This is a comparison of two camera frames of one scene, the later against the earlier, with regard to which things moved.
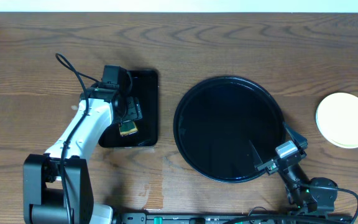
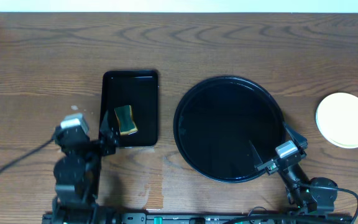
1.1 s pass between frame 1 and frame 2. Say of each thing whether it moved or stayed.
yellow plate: stayed
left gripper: moved
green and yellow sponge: stayed
